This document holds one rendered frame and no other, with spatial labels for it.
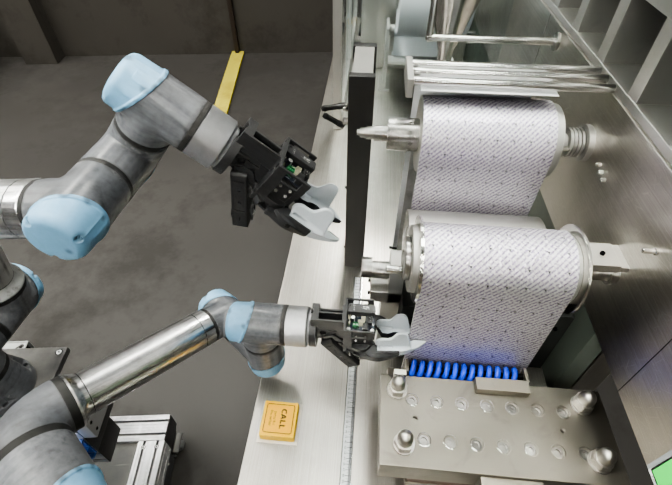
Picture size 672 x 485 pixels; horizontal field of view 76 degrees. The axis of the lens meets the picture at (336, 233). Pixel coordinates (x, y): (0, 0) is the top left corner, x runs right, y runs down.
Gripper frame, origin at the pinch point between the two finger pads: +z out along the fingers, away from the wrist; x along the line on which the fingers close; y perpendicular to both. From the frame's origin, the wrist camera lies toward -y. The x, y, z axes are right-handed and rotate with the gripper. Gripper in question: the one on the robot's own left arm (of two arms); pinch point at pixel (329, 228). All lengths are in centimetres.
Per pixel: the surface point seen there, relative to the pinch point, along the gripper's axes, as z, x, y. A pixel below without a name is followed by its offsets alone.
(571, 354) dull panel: 54, -2, 8
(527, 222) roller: 33.4, 13.8, 16.4
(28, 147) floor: -103, 200, -257
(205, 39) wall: -48, 374, -193
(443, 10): 10, 68, 22
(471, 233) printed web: 17.8, 1.9, 13.6
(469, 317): 27.6, -4.9, 4.5
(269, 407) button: 16.6, -12.5, -38.0
